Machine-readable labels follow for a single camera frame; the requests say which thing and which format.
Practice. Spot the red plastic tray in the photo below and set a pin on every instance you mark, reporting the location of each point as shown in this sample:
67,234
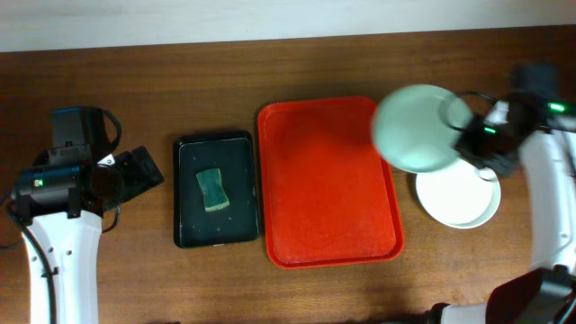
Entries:
328,196

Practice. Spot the black plastic tray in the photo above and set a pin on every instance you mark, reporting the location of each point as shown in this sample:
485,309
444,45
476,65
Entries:
231,152

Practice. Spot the white plate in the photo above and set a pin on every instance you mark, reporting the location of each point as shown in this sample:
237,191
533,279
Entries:
459,192

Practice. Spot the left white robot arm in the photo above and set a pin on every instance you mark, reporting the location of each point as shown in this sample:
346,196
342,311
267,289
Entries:
59,205

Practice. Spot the green yellow sponge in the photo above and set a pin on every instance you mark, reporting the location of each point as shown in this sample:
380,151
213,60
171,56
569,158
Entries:
213,193

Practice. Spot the light blue plate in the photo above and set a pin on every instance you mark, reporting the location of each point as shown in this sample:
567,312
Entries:
486,215

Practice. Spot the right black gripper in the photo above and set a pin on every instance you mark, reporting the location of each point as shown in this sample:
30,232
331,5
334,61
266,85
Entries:
472,123

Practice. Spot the pale green plate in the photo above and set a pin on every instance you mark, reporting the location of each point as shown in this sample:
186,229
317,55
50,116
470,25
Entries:
415,128

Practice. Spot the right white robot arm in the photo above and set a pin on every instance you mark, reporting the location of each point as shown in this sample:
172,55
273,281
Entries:
530,127

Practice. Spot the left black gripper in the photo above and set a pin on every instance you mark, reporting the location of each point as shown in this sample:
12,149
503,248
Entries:
145,177

